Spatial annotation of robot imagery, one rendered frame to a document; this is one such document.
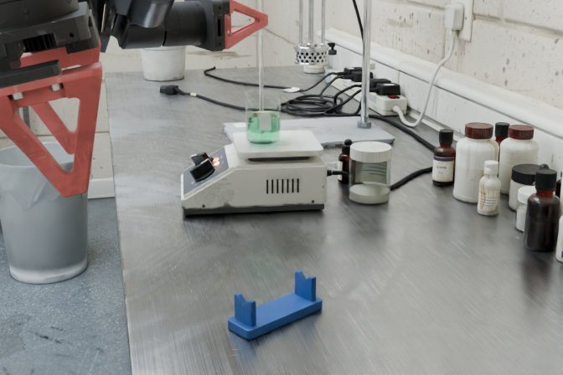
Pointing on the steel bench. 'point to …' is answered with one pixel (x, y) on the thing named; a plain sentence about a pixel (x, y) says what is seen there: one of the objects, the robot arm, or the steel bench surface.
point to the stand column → (366, 42)
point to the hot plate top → (302, 143)
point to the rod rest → (275, 309)
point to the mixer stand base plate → (325, 130)
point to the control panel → (210, 175)
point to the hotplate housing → (260, 186)
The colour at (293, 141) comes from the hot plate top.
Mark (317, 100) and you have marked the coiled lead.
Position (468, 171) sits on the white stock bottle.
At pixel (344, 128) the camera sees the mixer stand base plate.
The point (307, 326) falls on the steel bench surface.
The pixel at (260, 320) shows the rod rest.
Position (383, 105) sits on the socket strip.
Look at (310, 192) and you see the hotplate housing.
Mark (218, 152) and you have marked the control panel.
